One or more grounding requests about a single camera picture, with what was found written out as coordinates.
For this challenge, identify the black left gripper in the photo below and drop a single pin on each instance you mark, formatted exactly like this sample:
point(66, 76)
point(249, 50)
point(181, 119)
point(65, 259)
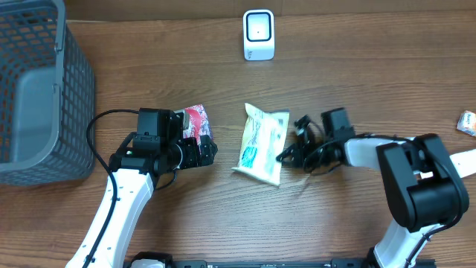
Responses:
point(193, 158)

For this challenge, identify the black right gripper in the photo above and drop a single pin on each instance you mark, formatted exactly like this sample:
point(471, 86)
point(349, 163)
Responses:
point(295, 152)

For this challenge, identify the red purple tissue pack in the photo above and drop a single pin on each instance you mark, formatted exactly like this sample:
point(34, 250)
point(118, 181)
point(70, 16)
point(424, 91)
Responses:
point(196, 123)

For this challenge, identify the yellow orange snack bag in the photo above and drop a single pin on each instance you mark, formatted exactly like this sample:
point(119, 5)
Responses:
point(263, 140)

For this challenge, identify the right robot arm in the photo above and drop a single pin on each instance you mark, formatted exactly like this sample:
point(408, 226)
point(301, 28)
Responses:
point(424, 191)

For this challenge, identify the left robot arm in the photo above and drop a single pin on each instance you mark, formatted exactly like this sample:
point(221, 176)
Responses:
point(165, 141)

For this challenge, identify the white barcode scanner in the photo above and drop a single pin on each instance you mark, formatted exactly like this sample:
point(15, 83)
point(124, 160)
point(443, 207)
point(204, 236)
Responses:
point(258, 35)

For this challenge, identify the dark grey plastic basket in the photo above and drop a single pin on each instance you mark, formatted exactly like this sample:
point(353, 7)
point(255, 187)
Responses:
point(47, 96)

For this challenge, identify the small orange white box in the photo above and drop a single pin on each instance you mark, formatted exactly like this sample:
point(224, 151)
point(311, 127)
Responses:
point(467, 123)

